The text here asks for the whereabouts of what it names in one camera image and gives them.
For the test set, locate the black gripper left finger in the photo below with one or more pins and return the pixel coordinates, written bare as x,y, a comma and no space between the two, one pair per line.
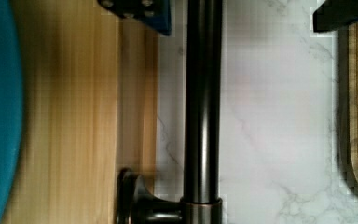
155,14

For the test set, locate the light wooden drawer front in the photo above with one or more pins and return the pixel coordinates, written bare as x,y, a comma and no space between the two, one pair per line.
90,110

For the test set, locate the dark metal drawer handle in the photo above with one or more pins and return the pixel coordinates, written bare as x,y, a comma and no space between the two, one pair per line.
200,203

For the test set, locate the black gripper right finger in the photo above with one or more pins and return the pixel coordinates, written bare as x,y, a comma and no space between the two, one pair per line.
332,15

